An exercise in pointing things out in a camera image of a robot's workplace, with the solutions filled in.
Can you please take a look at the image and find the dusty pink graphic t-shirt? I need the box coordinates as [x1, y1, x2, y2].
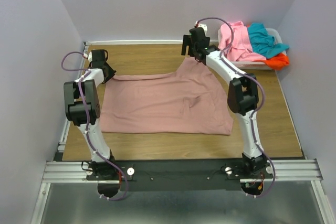
[99, 58, 234, 135]

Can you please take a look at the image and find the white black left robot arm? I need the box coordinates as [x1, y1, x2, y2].
[63, 49, 118, 179]

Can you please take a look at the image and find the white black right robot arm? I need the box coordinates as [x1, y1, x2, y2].
[181, 27, 267, 178]

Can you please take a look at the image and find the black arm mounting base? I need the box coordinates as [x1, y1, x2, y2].
[81, 158, 273, 198]

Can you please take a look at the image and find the bright pink shirt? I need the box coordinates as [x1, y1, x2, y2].
[218, 21, 266, 61]

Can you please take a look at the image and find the white laundry basket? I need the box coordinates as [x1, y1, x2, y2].
[231, 28, 283, 71]

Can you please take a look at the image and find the teal shirt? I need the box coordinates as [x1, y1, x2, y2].
[247, 23, 289, 60]

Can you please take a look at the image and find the orange shirt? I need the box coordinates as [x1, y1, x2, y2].
[262, 53, 290, 70]

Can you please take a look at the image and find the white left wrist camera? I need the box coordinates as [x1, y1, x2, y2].
[83, 52, 92, 62]

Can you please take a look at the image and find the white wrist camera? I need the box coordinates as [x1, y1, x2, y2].
[83, 52, 92, 62]
[194, 20, 208, 33]

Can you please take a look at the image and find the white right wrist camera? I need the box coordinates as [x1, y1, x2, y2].
[194, 20, 208, 33]

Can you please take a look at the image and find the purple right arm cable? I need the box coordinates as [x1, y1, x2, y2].
[195, 17, 276, 198]

